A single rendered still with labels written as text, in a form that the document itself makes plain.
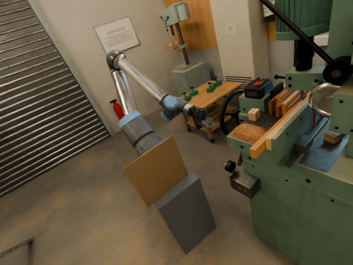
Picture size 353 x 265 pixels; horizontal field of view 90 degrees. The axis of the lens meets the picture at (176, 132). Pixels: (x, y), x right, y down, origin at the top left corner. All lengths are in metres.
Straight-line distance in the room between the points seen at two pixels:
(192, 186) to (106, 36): 2.88
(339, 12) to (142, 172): 0.93
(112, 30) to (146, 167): 2.83
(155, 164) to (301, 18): 0.83
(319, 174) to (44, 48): 3.31
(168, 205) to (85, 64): 2.76
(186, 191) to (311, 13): 0.94
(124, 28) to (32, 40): 1.31
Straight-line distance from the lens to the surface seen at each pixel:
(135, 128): 1.02
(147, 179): 1.00
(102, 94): 3.43
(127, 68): 1.33
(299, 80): 0.83
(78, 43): 3.39
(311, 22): 0.73
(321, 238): 1.08
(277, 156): 0.71
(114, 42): 3.47
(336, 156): 0.85
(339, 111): 0.65
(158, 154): 0.97
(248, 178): 0.98
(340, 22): 0.72
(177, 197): 1.10
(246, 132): 0.74
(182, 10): 2.83
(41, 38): 3.34
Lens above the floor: 1.36
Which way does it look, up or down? 30 degrees down
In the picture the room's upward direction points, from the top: 21 degrees counter-clockwise
